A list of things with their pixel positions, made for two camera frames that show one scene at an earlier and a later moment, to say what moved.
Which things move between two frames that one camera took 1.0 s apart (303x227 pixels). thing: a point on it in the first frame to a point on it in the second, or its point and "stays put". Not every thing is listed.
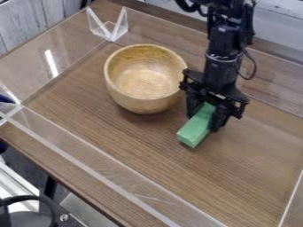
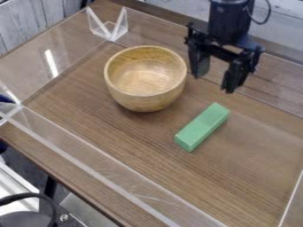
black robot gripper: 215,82 to 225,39
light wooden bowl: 142,77 stays put
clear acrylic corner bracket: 110,30 stays put
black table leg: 50,187 stays put
